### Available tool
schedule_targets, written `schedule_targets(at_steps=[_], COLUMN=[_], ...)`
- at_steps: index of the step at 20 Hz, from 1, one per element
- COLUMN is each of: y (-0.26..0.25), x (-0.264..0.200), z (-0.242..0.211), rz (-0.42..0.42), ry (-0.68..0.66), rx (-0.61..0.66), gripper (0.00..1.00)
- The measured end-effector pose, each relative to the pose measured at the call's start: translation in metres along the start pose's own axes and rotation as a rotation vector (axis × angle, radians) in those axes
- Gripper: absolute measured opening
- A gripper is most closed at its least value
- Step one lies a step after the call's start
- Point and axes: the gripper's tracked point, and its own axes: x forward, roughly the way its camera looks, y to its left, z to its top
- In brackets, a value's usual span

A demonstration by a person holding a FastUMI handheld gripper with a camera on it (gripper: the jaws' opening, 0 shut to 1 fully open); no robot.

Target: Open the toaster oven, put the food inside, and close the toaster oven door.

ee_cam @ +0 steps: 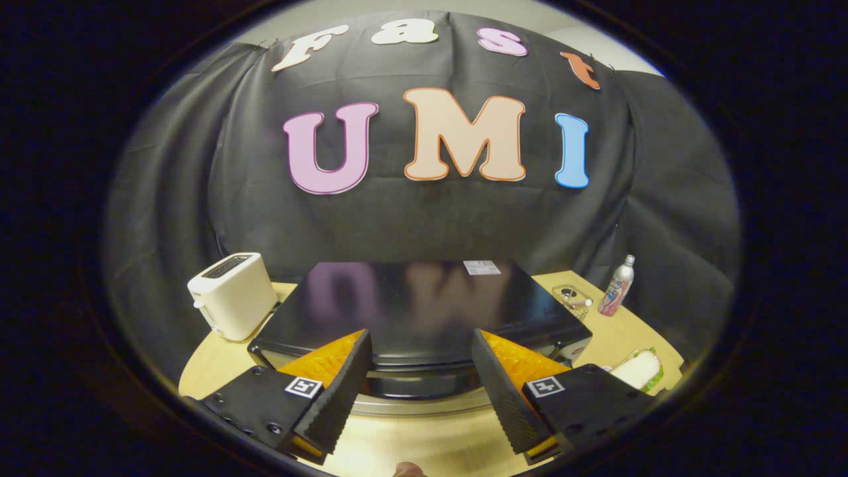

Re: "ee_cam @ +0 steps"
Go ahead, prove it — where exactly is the clear glass jar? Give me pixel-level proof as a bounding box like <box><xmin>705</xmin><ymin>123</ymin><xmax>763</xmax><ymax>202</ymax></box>
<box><xmin>552</xmin><ymin>284</ymin><xmax>592</xmax><ymax>322</ymax></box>

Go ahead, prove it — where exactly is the black toaster oven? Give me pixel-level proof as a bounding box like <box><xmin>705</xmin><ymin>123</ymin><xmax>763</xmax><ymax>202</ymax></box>
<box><xmin>247</xmin><ymin>260</ymin><xmax>594</xmax><ymax>418</ymax></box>

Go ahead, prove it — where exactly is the pink label spray bottle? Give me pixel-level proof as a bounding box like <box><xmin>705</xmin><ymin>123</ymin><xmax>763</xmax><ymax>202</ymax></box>
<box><xmin>598</xmin><ymin>254</ymin><xmax>635</xmax><ymax>317</ymax></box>

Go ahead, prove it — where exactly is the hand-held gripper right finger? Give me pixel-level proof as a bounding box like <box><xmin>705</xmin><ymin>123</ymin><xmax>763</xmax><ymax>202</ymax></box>
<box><xmin>472</xmin><ymin>329</ymin><xmax>663</xmax><ymax>464</ymax></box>

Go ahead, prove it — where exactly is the white bread toaster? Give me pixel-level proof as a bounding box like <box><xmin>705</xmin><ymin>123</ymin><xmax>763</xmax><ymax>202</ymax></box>
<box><xmin>187</xmin><ymin>252</ymin><xmax>279</xmax><ymax>342</ymax></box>

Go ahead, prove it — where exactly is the white plastic tray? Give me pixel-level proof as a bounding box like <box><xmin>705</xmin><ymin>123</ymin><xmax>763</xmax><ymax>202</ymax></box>
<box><xmin>600</xmin><ymin>348</ymin><xmax>665</xmax><ymax>396</ymax></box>

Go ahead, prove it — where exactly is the lettuce sandwich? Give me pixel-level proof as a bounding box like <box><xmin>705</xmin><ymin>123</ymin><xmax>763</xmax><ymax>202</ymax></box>
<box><xmin>609</xmin><ymin>348</ymin><xmax>664</xmax><ymax>393</ymax></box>

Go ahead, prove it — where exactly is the black backdrop cloth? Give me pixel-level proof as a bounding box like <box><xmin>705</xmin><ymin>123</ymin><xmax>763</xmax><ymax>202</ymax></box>
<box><xmin>105</xmin><ymin>10</ymin><xmax>741</xmax><ymax>398</ymax></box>

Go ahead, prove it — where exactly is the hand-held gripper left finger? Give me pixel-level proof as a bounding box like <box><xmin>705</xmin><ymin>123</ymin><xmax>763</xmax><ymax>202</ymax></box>
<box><xmin>189</xmin><ymin>329</ymin><xmax>373</xmax><ymax>464</ymax></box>

